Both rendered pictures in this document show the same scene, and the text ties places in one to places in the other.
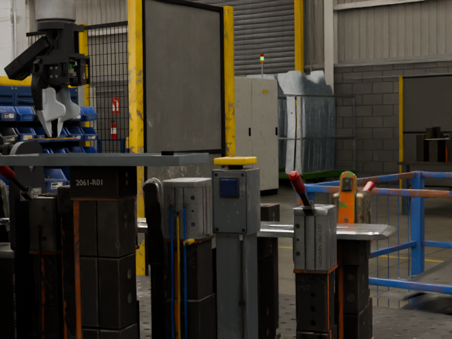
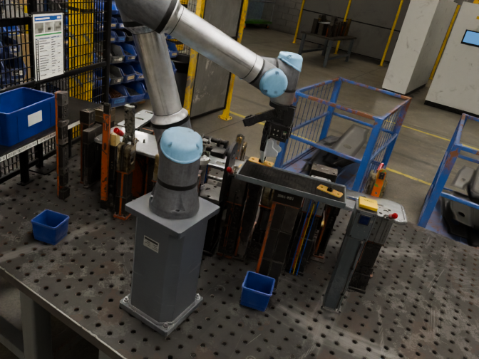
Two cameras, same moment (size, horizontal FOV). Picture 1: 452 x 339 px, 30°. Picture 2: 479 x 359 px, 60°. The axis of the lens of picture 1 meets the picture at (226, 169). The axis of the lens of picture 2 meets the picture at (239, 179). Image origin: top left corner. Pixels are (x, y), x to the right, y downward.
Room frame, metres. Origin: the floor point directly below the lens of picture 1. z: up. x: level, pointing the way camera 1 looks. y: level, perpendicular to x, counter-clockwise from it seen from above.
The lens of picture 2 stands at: (0.36, 0.64, 1.76)
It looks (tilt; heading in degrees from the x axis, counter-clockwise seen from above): 26 degrees down; 349
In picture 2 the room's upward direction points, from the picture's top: 11 degrees clockwise
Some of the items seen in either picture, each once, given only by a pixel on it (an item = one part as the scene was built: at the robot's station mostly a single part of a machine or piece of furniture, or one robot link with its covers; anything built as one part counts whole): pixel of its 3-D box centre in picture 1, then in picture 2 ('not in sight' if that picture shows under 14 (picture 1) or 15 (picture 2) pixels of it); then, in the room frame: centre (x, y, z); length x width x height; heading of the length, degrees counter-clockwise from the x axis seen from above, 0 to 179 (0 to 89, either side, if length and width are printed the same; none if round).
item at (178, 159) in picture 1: (103, 159); (291, 182); (1.56, 0.23, 1.16); 0.37 x 0.14 x 0.02; 70
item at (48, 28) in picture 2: not in sight; (47, 45); (2.40, 1.25, 1.30); 0.23 x 0.02 x 0.31; 160
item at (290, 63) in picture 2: not in sight; (286, 71); (1.61, 0.32, 1.51); 0.09 x 0.08 x 0.11; 98
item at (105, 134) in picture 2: not in sight; (105, 159); (2.01, 0.91, 0.95); 0.03 x 0.01 x 0.50; 70
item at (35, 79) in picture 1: (42, 87); (265, 137); (1.60, 0.34, 1.29); 0.05 x 0.02 x 0.09; 154
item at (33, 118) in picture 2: not in sight; (16, 115); (2.02, 1.26, 1.10); 0.30 x 0.17 x 0.13; 162
